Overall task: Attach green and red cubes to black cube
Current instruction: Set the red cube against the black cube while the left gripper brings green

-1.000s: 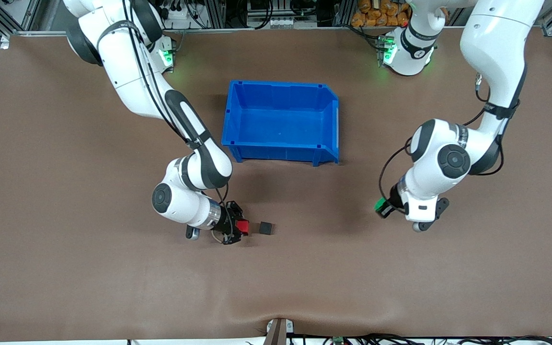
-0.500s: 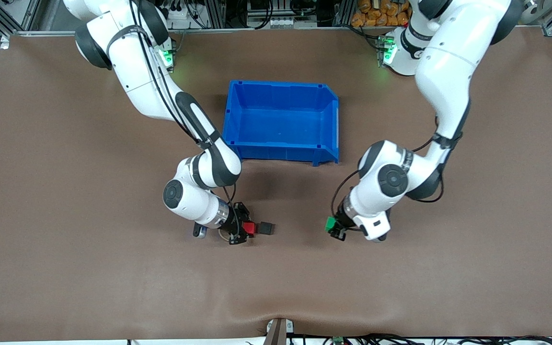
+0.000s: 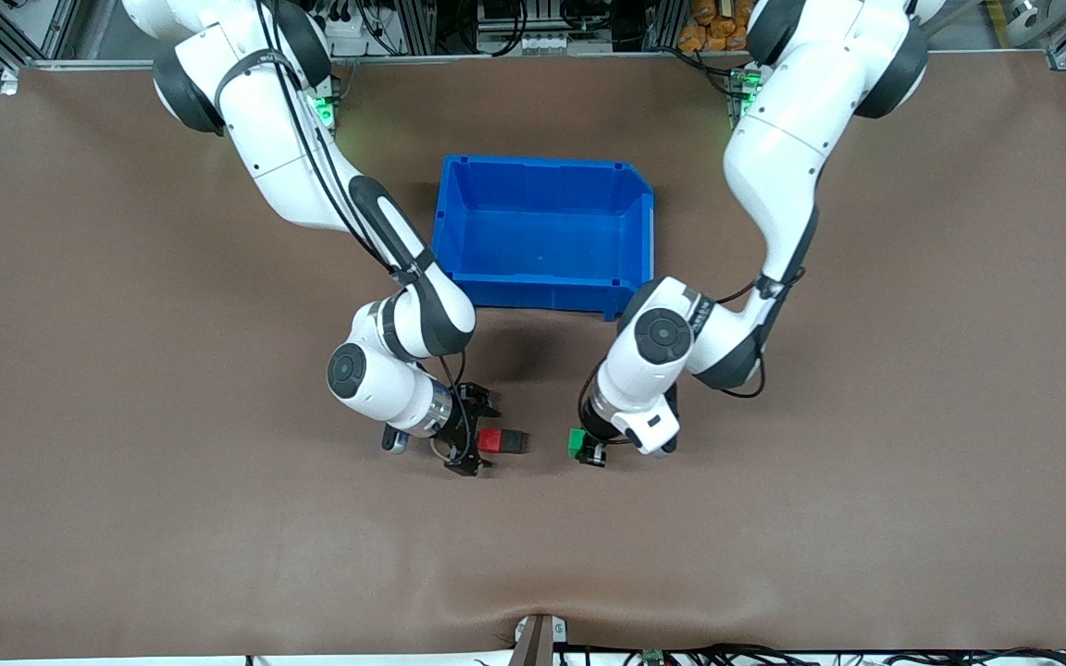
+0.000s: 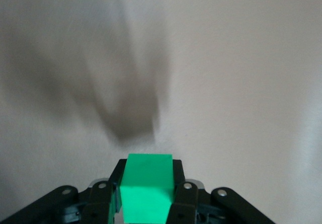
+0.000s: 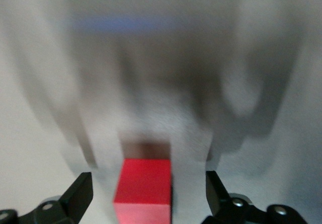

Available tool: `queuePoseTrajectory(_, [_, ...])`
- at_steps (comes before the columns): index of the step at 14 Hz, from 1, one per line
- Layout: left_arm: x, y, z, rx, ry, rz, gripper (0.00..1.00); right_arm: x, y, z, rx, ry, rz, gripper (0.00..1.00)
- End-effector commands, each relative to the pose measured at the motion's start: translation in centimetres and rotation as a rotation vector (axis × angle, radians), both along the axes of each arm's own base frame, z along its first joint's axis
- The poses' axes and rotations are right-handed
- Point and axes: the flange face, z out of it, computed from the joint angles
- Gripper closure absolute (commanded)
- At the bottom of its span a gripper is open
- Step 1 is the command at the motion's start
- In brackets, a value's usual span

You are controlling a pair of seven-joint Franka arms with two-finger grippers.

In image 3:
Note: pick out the blue plastic storage bin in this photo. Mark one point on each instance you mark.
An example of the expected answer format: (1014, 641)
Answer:
(542, 231)

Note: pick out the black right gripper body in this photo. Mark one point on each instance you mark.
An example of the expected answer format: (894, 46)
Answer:
(462, 427)

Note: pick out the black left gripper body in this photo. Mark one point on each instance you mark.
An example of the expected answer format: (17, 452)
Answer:
(596, 425)

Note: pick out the metal table clamp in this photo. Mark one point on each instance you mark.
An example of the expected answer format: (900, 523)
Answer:
(538, 640)

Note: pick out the small red cube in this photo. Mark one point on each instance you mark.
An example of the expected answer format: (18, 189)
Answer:
(490, 441)

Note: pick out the small green cube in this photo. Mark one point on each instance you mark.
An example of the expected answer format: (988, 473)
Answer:
(577, 442)

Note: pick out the brown table mat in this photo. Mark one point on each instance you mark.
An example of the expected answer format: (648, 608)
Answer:
(126, 416)

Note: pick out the orange packaged items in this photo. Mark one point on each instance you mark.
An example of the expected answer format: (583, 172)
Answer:
(709, 23)

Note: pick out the white power strip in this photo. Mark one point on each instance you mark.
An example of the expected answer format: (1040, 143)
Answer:
(348, 39)

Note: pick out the small black cube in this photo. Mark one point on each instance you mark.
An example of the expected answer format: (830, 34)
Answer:
(515, 442)

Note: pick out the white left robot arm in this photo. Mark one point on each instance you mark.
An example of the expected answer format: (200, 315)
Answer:
(774, 157)

